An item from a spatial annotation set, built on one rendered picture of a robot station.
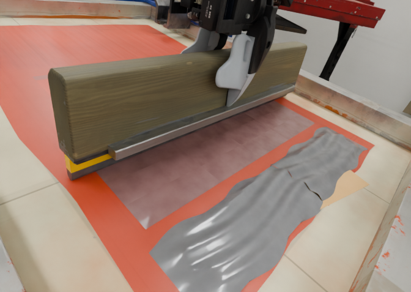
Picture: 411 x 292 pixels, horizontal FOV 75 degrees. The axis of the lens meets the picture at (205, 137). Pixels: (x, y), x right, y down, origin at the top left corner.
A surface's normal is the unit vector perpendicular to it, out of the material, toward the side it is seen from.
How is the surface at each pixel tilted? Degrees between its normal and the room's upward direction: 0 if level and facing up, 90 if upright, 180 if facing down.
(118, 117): 85
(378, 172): 0
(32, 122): 0
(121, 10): 90
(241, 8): 88
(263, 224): 28
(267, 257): 9
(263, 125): 0
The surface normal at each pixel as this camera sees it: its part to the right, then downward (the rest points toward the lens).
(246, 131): 0.21, -0.80
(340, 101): -0.68, 0.29
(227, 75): 0.72, 0.41
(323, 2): 0.26, 0.61
